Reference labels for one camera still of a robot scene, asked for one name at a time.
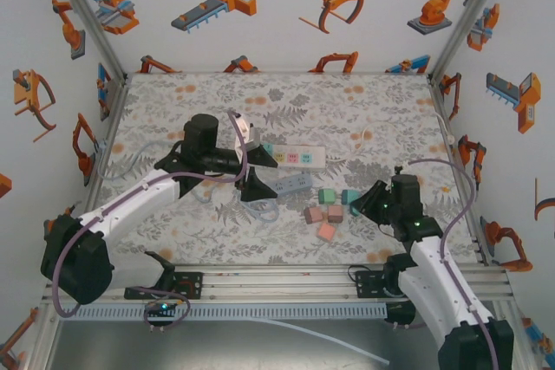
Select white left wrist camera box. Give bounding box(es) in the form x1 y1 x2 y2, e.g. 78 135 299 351
232 113 264 159

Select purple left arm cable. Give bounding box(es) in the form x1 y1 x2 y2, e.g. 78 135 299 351
51 110 253 318

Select white slotted cable duct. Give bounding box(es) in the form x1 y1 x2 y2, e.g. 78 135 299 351
55 302 388 321

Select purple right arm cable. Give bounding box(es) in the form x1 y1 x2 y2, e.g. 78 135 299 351
406 157 496 370

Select white power strip coloured sockets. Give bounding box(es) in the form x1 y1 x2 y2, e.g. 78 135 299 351
259 143 328 172

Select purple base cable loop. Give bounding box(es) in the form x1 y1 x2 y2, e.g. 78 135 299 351
124 284 192 333

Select aluminium front frame rail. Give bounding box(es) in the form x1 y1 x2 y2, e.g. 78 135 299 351
42 263 513 307

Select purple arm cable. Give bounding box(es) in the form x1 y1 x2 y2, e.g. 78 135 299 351
406 157 496 370
51 110 253 318

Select aluminium side frame rail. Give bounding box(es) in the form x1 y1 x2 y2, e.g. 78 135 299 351
82 77 130 211
428 75 493 266

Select plain pink plug adapter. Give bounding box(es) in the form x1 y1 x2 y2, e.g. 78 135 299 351
316 222 337 243

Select aluminium frame post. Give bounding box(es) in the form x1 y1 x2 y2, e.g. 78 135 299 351
428 0 515 81
46 0 129 81

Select blue-grey power strip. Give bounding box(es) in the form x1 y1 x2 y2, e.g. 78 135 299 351
264 172 314 196

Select floral patterned table cover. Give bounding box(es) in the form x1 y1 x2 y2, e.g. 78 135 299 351
89 72 483 265

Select small circuit board green light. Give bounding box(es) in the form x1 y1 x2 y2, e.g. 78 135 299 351
144 299 175 324

